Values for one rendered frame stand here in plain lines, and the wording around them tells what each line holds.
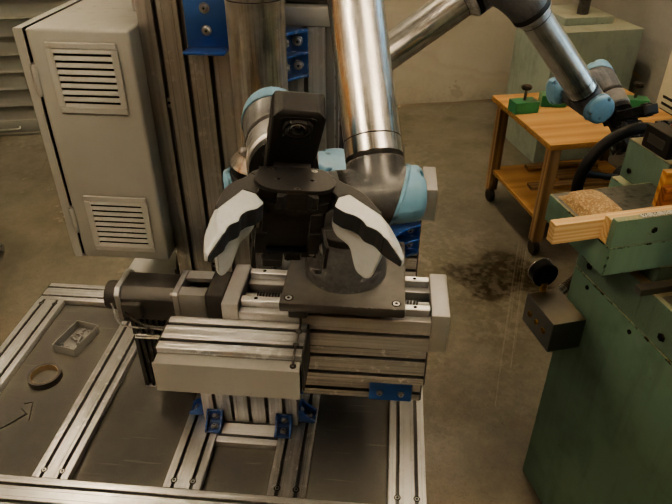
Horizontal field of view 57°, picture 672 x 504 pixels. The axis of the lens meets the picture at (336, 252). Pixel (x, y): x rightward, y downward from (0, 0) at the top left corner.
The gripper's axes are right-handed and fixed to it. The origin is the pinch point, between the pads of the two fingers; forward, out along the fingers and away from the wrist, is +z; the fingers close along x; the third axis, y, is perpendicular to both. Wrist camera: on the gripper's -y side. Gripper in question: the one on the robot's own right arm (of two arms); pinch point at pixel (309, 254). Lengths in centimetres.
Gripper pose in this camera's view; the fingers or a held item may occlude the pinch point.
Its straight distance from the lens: 46.7
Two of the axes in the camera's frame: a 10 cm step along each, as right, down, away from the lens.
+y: -1.3, 8.4, 5.3
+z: 1.6, 5.5, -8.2
